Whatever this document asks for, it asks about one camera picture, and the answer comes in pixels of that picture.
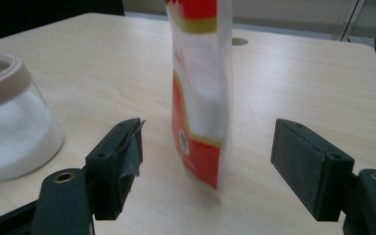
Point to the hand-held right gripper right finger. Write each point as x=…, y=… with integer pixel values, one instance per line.
x=310, y=169

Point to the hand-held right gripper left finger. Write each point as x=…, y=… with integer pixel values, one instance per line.
x=111, y=176

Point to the clear glass measuring cup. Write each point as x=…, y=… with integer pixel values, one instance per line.
x=13, y=130

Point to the red and white spout pouch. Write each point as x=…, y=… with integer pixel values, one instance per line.
x=199, y=98

